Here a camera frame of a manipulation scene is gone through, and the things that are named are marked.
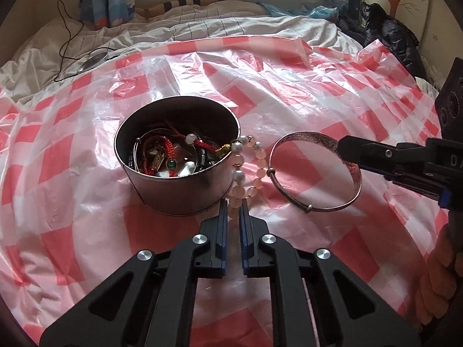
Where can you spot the blue printed curtain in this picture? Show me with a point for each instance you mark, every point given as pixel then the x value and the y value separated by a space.
pixel 108 1

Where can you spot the round metal lid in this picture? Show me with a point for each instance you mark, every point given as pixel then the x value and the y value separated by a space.
pixel 93 62

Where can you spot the round metal tin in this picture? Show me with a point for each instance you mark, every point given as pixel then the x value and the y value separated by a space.
pixel 173 197

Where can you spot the white duvet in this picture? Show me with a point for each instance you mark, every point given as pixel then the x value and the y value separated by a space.
pixel 217 25

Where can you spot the black jacket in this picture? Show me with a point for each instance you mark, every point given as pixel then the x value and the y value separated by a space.
pixel 390 32

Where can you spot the silver bangle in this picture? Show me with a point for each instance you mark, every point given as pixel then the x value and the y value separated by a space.
pixel 355 179

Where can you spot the striped pillow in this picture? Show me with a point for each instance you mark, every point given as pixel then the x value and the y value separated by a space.
pixel 170 5

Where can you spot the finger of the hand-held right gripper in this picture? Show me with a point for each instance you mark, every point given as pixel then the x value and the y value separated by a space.
pixel 365 150
pixel 412 188

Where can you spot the person's right hand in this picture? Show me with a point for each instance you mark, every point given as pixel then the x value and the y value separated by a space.
pixel 434 285

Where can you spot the blue plastic bag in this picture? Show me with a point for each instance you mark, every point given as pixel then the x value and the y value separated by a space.
pixel 322 11

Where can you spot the cream headboard with tree print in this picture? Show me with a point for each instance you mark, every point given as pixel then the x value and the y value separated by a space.
pixel 416 5

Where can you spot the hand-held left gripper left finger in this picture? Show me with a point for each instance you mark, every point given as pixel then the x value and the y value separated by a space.
pixel 222 233

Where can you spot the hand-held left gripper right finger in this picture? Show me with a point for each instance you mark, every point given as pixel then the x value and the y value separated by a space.
pixel 244 233

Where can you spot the red white checkered plastic sheet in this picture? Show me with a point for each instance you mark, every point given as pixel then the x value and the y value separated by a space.
pixel 90 188

